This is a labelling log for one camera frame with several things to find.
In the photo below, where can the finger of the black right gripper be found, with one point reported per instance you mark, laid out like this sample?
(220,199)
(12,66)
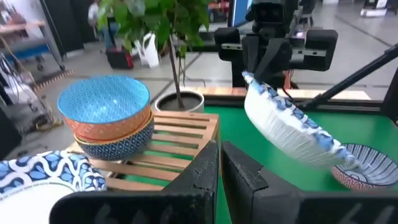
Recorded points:
(252,53)
(276,59)

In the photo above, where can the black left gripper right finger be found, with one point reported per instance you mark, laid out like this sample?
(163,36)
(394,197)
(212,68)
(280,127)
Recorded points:
(280,208)

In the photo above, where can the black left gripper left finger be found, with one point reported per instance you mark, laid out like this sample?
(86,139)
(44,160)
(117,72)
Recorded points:
(174,205)

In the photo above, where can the wooden arm base board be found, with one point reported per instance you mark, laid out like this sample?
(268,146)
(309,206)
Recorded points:
(326,93)

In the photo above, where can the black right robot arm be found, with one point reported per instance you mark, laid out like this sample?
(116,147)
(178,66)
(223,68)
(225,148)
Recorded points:
(300,18)

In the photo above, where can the slatted bamboo shelf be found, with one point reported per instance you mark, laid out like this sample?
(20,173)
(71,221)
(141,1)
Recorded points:
(180,137)

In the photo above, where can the blue screen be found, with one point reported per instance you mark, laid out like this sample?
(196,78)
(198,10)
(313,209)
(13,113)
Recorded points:
(241,12)

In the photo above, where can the black diagonal strut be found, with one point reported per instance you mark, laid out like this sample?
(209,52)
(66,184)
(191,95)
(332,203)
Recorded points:
(351,79)

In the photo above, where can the white plant pot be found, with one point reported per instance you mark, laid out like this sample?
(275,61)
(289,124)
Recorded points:
(192,108)

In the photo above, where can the red zigzag-pattern ceramic bowl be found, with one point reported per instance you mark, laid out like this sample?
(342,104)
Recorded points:
(373,171)

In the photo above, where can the white watering can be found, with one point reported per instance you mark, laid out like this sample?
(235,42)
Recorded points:
(150,51)

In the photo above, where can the green leafy potted tree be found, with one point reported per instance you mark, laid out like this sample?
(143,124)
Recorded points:
(140,15)

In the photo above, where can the red and black bag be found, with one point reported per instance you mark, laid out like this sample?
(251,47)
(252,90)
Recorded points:
(119,59)

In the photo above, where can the person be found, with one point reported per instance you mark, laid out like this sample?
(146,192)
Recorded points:
(107,34)

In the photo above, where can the metal workbench with blue bin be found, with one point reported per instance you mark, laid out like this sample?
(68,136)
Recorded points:
(31,34)

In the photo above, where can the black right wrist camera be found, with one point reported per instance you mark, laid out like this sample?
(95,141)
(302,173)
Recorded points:
(267,12)

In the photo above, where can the black metal rig frame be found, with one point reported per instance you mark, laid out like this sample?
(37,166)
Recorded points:
(342,104)

